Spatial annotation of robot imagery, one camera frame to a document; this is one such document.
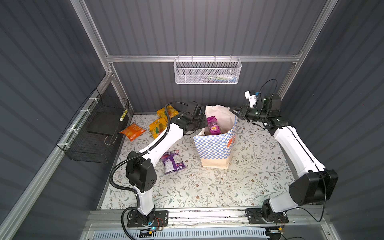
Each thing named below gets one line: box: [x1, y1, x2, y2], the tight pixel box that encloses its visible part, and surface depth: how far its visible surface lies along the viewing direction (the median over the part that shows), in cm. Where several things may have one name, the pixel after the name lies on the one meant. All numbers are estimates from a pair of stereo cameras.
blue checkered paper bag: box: [193, 105, 238, 170], surface depth 80 cm
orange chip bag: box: [119, 123, 146, 142], surface depth 107 cm
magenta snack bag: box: [207, 116, 221, 135], surface depth 91 cm
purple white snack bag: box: [161, 150, 186, 175], surface depth 92 cm
